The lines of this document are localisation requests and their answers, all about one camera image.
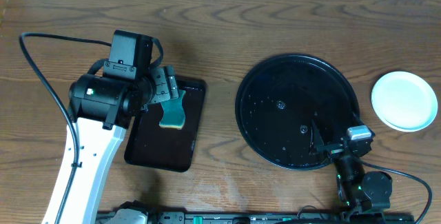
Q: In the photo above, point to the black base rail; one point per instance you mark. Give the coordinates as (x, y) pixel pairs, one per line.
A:
(307, 216)

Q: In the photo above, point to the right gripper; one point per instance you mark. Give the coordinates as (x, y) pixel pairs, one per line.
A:
(316, 145)

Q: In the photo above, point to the green yellow sponge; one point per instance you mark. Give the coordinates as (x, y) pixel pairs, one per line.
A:
(173, 112)

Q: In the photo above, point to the light blue plate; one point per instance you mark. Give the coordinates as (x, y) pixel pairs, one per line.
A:
(404, 101)

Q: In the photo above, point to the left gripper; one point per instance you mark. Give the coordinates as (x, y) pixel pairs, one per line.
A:
(165, 87)

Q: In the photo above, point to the black round tray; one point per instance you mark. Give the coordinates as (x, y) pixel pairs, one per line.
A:
(282, 98)

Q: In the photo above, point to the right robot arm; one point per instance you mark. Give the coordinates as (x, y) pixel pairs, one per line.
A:
(367, 194)

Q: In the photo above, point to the black rectangular tray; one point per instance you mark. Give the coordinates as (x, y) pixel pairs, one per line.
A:
(149, 145)

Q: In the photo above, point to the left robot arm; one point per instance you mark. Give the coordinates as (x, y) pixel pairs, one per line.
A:
(101, 108)

